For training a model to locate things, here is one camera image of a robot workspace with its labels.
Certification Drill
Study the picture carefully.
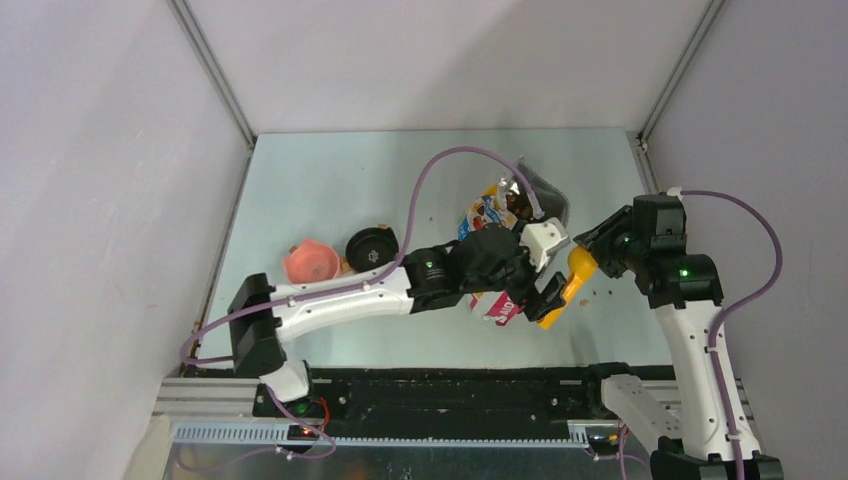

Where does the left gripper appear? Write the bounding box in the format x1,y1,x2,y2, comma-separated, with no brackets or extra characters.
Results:
462,223,565,322

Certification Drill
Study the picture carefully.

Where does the yellow plastic scoop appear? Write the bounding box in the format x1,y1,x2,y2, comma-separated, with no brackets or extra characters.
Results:
537,246,598,330

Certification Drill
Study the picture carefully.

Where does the cat food bag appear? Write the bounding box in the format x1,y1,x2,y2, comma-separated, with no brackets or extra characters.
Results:
458,156,571,327

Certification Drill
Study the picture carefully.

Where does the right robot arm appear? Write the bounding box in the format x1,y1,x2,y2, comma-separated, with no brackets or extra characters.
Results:
569,189,785,479

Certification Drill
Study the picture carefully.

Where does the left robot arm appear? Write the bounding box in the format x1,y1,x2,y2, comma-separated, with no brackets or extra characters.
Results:
228,219,569,417

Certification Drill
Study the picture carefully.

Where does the black pet bowl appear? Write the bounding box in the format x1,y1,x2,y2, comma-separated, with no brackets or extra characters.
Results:
344,226,400,273

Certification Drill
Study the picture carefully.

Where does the wooden bowl stand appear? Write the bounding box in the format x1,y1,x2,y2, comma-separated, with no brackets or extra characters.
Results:
288,225,392,276

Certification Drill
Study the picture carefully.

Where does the pink cat bowl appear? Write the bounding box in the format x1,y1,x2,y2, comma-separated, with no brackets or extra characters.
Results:
282,239,343,285

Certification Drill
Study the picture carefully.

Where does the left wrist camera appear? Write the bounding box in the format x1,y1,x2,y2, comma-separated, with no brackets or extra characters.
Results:
520,218,570,273

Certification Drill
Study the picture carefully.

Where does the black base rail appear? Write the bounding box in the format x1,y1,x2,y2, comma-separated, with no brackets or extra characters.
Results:
287,362,649,441

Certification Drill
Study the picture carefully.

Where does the aluminium frame rail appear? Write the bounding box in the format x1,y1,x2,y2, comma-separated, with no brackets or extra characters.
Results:
152,377,757,452

